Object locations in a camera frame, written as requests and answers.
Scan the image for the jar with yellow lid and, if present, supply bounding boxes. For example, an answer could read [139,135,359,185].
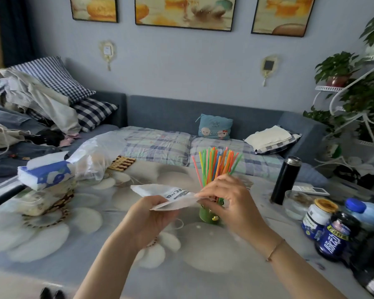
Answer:
[301,198,339,241]

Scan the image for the beige canvas bag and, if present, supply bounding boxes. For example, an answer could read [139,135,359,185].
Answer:
[0,120,31,150]

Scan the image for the clear bottle with blue cap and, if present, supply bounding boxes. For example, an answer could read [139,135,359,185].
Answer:
[343,197,374,231]

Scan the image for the person's left hand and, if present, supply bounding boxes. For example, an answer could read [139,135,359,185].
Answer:
[121,195,180,250]

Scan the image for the green plant in red pot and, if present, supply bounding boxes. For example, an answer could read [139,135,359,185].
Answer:
[314,51,367,88]

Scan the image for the white metal plant stand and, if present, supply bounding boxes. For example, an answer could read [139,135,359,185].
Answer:
[312,54,374,172]

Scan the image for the wall socket with lace frame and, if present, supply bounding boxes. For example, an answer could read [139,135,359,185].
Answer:
[261,55,278,87]

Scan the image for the clear plastic food container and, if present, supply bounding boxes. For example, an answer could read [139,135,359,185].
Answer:
[14,180,76,217]

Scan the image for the blue cartoon cushion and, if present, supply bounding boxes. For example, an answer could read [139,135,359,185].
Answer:
[196,114,234,140]

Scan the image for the bunch of colourful straws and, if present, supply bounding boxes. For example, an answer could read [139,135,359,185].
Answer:
[192,146,244,189]

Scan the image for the folded cream blanket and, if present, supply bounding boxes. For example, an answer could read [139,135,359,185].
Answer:
[244,125,293,151]

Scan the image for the pastel plaid sheet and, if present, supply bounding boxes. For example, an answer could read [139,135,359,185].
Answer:
[118,126,288,181]

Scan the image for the blue white tissue pack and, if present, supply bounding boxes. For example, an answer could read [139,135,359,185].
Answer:
[17,151,74,192]

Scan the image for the person's right forearm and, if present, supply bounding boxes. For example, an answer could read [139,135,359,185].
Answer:
[255,231,349,299]

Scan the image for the tilted framed painting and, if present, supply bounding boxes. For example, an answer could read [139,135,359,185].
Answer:
[251,0,317,38]

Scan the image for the wide framed painting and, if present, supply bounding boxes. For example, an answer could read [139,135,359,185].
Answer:
[135,0,237,32]

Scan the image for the cream garment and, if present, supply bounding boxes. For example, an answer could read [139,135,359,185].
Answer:
[0,69,81,135]

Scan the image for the dark plaid pillow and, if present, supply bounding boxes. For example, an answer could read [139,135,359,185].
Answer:
[72,98,119,133]

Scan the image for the dark blue curtain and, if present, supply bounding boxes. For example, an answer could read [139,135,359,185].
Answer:
[0,0,36,68]

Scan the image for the wall switch with lace frame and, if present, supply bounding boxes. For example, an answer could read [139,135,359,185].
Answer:
[99,40,115,71]

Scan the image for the white remote control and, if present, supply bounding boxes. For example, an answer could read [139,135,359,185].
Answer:
[291,184,330,196]

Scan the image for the thin gold bracelet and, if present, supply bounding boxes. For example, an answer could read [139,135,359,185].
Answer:
[266,239,286,263]

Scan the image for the white paper packet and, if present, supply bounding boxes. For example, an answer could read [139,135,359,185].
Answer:
[130,184,204,212]

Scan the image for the clear glass bowl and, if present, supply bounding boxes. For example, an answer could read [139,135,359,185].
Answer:
[282,190,314,221]

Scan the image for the wooden slat trivet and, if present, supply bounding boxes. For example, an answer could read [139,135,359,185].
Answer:
[107,156,137,172]

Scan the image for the trailing green plant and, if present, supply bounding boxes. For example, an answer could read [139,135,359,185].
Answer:
[303,71,374,140]

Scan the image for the blue white checked pillow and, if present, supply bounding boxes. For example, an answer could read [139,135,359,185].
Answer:
[9,56,96,104]

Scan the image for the person's right hand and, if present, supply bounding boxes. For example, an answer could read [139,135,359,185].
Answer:
[195,174,275,250]

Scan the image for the clear plastic bag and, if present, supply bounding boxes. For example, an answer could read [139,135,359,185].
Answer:
[65,131,128,181]

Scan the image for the grey blue sofa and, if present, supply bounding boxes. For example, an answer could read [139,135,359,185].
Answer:
[65,92,328,188]

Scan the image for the black appliance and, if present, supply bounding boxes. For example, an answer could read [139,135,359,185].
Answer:
[351,230,374,299]

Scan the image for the blue denim jeans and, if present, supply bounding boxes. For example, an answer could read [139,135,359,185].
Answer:
[0,104,63,178]

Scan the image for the dark blue labelled bottle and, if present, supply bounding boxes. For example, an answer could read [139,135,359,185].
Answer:
[315,212,362,262]

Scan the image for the green straw holder cup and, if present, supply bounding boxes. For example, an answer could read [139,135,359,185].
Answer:
[199,199,225,225]

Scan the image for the person's left forearm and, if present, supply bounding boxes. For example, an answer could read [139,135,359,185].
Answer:
[73,228,160,299]

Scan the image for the black thermos bottle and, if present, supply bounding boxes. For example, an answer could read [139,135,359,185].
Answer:
[270,156,302,205]

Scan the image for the plaid seat cushion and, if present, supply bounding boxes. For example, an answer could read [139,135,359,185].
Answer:
[252,132,303,155]

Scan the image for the small framed painting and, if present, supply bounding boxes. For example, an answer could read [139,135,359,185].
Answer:
[69,0,119,23]

